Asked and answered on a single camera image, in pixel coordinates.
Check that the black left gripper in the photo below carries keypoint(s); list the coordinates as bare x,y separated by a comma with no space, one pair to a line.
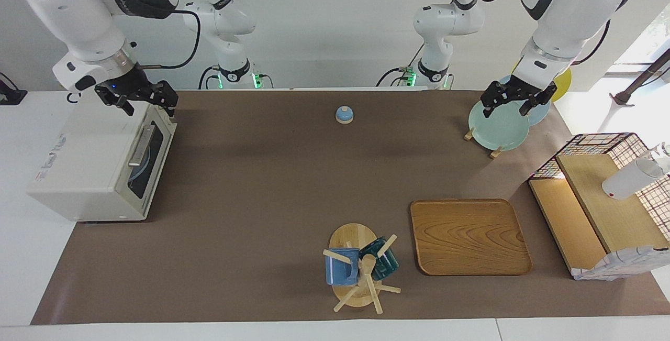
518,89

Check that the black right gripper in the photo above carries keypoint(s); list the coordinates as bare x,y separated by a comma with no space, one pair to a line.
125,87

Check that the glass oven door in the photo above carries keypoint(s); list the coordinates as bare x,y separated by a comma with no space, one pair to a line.
157,147

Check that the small light blue plate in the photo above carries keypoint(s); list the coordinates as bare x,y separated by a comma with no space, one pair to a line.
141,169

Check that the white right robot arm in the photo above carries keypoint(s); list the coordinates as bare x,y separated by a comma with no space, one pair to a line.
68,11

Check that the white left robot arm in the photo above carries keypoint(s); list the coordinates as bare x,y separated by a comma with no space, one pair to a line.
565,11

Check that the cream toaster oven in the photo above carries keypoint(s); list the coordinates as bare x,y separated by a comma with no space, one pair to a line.
84,157

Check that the large light blue plate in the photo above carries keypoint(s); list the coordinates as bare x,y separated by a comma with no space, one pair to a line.
539,113

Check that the pale green plate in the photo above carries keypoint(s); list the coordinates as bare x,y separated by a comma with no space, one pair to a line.
500,129

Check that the yellow plate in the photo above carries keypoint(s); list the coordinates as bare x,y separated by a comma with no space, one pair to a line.
562,84

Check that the wooden plate rack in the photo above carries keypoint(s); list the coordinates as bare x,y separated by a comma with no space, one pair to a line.
495,153

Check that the black tripod stand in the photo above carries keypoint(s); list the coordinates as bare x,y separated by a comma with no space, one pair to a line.
641,79

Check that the white cylindrical device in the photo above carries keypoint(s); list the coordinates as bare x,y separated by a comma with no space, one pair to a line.
628,179

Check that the brown table mat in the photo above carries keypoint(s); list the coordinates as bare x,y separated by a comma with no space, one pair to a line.
261,184

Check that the wooden serving tray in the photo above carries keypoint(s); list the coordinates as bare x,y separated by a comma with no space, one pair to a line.
469,237

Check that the marble patterned cloth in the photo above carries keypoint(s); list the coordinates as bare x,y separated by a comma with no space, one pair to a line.
617,265

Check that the dark green mug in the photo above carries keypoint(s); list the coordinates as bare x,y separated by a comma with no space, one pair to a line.
384,262

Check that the blue mug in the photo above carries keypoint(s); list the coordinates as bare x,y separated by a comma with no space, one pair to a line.
340,267

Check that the wooden mug tree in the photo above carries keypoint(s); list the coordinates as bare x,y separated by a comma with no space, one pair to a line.
356,283

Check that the black clamp mount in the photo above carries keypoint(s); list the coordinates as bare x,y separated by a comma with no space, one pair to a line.
9,95

